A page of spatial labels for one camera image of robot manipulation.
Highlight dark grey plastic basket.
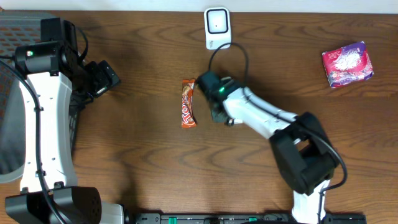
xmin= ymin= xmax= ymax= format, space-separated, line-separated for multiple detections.
xmin=1 ymin=16 xmax=85 ymax=192

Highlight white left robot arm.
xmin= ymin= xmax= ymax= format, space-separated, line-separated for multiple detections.
xmin=5 ymin=17 xmax=131 ymax=223

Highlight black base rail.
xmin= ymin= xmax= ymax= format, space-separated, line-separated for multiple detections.
xmin=123 ymin=213 xmax=367 ymax=224

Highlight orange chocolate bar wrapper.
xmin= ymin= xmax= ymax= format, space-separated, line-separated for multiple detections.
xmin=182 ymin=79 xmax=197 ymax=129

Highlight red purple noodle packet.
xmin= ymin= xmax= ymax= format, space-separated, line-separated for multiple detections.
xmin=322 ymin=41 xmax=374 ymax=88

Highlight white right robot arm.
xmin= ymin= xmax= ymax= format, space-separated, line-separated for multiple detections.
xmin=196 ymin=72 xmax=342 ymax=223

